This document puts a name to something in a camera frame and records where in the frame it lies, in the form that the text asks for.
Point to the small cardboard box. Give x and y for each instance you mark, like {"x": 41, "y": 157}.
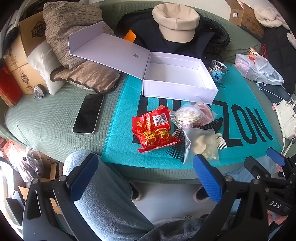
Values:
{"x": 49, "y": 170}

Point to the small round grey case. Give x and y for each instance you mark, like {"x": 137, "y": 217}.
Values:
{"x": 38, "y": 91}

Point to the orange snack packet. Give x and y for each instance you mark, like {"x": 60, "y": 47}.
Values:
{"x": 253, "y": 51}

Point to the open cardboard box blue print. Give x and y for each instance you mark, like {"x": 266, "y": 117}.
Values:
{"x": 245, "y": 16}

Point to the white handbag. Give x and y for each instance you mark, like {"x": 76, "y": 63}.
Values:
{"x": 285, "y": 118}

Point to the person's right leg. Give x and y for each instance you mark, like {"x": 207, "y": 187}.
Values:
{"x": 235, "y": 176}

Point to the navy jacket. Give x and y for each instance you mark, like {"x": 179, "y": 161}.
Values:
{"x": 150, "y": 44}

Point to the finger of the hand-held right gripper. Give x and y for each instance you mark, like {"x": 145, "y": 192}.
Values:
{"x": 253, "y": 164}
{"x": 275, "y": 155}

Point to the black hair claw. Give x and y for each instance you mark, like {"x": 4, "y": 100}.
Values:
{"x": 217, "y": 122}

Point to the green sofa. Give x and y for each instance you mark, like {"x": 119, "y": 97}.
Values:
{"x": 57, "y": 115}

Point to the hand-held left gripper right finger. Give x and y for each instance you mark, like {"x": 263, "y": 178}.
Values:
{"x": 207, "y": 178}

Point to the white fluffy garment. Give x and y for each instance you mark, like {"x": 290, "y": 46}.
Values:
{"x": 268, "y": 16}

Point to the teal bubble mailer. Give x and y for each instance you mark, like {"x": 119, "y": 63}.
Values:
{"x": 120, "y": 139}

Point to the black coat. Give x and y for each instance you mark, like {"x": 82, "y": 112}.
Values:
{"x": 279, "y": 53}

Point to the red gift box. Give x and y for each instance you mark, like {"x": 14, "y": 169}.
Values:
{"x": 9, "y": 90}

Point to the beige cap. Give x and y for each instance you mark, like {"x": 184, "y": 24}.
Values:
{"x": 175, "y": 23}

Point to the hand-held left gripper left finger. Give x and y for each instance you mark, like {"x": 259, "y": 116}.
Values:
{"x": 84, "y": 176}

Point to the black smartphone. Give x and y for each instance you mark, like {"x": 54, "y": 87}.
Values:
{"x": 89, "y": 113}

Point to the cream hair comb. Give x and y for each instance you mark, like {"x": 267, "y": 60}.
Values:
{"x": 220, "y": 141}

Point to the clear bag with white scrunchie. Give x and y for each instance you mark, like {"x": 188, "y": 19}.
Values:
{"x": 185, "y": 115}

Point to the cardboard box with dark logo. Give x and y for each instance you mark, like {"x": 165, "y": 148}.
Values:
{"x": 32, "y": 34}

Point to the glass jar with blue label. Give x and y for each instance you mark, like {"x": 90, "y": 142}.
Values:
{"x": 217, "y": 71}

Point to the red plaid cloth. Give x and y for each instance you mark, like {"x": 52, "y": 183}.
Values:
{"x": 264, "y": 51}

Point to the black puffer jacket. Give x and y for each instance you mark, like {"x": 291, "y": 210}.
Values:
{"x": 217, "y": 39}

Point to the black hair comb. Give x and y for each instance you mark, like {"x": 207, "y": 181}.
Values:
{"x": 177, "y": 153}

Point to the clear plastic bag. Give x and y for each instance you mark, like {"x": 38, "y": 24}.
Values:
{"x": 32, "y": 160}

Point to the orange card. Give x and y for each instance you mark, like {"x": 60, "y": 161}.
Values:
{"x": 130, "y": 36}

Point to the white plastic bag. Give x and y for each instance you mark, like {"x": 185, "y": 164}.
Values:
{"x": 259, "y": 69}

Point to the white gift box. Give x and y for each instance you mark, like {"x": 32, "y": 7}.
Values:
{"x": 180, "y": 76}

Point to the clear bag of cream clips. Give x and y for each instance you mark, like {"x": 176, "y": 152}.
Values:
{"x": 203, "y": 143}

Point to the red snack packet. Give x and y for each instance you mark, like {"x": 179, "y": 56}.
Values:
{"x": 152, "y": 134}

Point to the pink heart packet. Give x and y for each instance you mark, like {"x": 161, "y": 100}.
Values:
{"x": 204, "y": 111}

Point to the stacked printed cardboard box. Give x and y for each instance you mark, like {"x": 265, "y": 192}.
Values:
{"x": 23, "y": 76}

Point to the fuzzy slipper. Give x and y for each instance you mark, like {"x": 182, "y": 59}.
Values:
{"x": 200, "y": 194}
{"x": 136, "y": 191}

